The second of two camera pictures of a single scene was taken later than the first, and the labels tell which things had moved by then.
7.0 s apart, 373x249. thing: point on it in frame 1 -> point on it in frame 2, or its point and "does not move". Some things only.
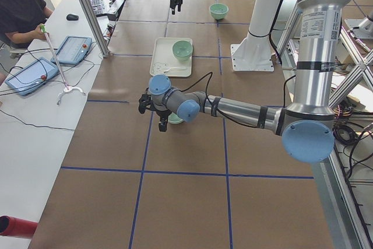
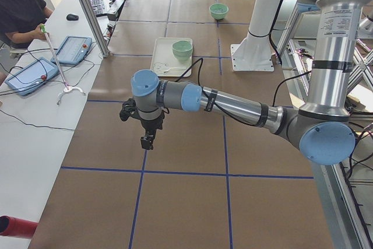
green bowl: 173,118 -> 182,50
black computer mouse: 72,17 does not move
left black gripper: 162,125 -> 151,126
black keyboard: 97,0 does not move
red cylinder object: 14,227 does not move
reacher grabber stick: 67,88 does not move
